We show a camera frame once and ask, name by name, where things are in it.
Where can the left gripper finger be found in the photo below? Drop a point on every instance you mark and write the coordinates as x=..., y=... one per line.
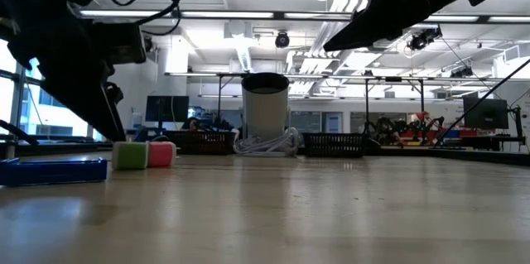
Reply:
x=83, y=98
x=117, y=125

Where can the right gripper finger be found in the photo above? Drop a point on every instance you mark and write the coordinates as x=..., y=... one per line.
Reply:
x=385, y=28
x=381, y=5

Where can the green and white charger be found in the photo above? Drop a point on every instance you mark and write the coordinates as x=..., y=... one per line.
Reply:
x=129, y=155

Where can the pink and white charger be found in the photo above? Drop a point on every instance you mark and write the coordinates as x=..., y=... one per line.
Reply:
x=163, y=154

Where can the large glass window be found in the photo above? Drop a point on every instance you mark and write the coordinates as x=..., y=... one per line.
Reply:
x=54, y=119

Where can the black ceiling spotlight cluster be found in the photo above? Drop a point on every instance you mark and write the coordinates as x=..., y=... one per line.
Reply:
x=422, y=40

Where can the black computer monitor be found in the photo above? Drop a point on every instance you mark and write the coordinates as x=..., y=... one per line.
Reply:
x=488, y=115
x=165, y=108

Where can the person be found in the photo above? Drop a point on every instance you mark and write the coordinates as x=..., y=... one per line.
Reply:
x=191, y=124

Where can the blue digital timer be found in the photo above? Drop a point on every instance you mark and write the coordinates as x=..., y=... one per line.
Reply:
x=49, y=172

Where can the black plastic basket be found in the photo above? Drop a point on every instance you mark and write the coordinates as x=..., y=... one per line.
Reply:
x=203, y=144
x=331, y=146

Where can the red robot equipment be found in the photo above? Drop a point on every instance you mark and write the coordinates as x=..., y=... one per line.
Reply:
x=422, y=118

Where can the white cylindrical air purifier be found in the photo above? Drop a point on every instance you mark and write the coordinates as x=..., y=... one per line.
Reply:
x=265, y=115

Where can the long ceiling light strip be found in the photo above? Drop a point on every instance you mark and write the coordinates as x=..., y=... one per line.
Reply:
x=227, y=14

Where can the black background desk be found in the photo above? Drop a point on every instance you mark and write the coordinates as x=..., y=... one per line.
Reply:
x=488, y=142

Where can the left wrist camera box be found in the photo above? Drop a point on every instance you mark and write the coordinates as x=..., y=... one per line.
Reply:
x=120, y=44

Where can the black background rig frame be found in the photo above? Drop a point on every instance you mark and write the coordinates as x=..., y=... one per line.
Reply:
x=367, y=107

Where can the black ceiling camera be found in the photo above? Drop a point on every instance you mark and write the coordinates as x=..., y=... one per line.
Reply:
x=150, y=44
x=282, y=40

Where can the white ceiling duct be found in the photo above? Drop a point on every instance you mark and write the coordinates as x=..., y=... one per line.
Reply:
x=245, y=59

